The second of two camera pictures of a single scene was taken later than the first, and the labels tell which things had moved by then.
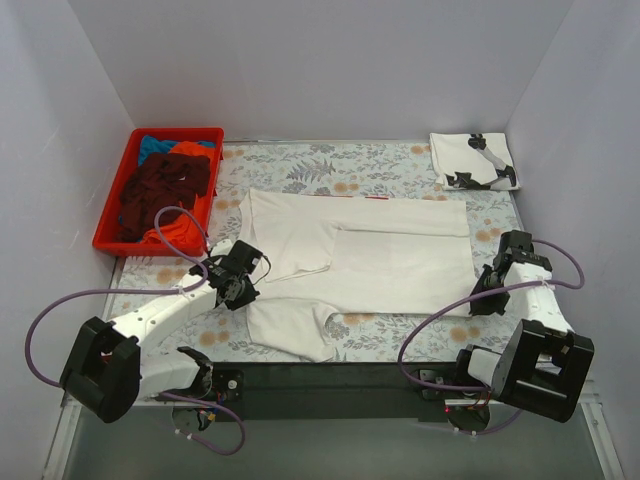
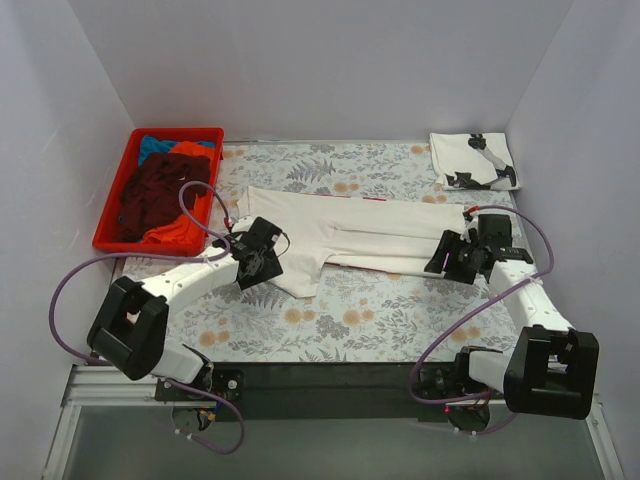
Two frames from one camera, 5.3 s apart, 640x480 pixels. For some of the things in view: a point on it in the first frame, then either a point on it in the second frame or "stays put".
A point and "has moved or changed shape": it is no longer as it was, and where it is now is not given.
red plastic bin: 105,236 stays put
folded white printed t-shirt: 473,161 stays put
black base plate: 389,392 stays put
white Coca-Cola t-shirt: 314,253 has moved or changed shape
